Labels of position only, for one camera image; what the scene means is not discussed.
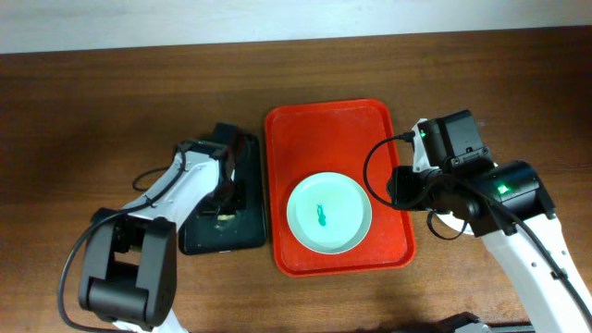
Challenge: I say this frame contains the green yellow sponge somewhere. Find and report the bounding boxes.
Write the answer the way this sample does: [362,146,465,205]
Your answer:
[216,214,236,222]

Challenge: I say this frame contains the light blue plate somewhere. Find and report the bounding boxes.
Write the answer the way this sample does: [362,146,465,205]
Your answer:
[437,161,500,236]

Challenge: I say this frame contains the pale green plate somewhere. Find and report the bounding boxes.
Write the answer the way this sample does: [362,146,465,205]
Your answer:
[286,172,373,255]

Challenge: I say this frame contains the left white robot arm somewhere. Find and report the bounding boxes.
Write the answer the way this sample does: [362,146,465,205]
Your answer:
[79,123,244,332]

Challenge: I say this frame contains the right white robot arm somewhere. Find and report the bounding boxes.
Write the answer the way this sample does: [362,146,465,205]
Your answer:
[388,110,591,332]

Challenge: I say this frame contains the black plastic tray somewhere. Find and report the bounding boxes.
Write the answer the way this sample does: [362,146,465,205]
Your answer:
[179,134,267,255]

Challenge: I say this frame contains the red plastic tray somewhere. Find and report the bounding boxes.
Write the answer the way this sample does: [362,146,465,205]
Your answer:
[265,99,416,278]

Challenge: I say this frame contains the right black cable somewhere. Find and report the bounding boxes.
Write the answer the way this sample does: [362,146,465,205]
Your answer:
[362,131,591,325]

